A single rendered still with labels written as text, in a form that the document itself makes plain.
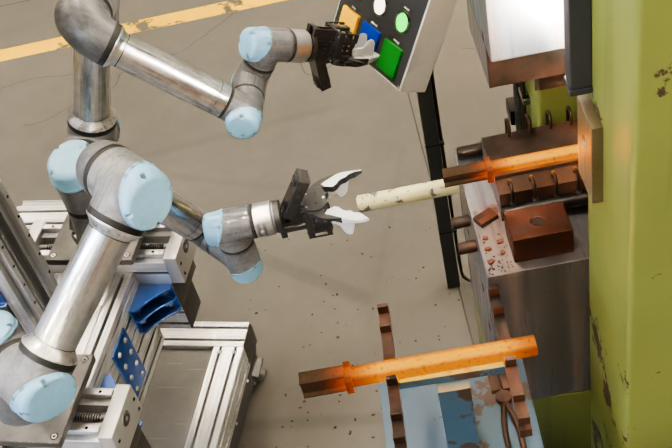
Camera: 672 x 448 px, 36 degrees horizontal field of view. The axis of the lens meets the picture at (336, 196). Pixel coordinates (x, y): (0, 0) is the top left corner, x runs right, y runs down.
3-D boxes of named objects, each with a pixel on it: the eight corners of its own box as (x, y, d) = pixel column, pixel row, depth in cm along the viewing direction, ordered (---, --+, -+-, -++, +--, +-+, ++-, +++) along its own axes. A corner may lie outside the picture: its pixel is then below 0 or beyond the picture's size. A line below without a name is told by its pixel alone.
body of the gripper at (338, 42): (363, 35, 233) (318, 32, 226) (352, 69, 237) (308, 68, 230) (346, 21, 238) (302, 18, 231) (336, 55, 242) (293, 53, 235)
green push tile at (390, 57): (391, 80, 244) (401, 51, 241) (375, 65, 250) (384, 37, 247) (397, 80, 245) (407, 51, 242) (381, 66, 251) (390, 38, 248)
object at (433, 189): (360, 218, 268) (356, 203, 264) (357, 204, 272) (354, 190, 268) (526, 186, 265) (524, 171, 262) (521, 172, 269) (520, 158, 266)
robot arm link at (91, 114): (60, 175, 247) (54, -16, 209) (74, 134, 257) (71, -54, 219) (109, 182, 247) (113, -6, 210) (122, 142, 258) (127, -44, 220)
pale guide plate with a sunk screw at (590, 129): (591, 204, 175) (591, 129, 164) (578, 169, 182) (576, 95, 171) (603, 201, 175) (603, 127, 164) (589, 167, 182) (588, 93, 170)
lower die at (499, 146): (501, 221, 214) (499, 192, 208) (483, 159, 228) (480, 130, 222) (702, 183, 211) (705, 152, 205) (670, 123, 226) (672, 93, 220)
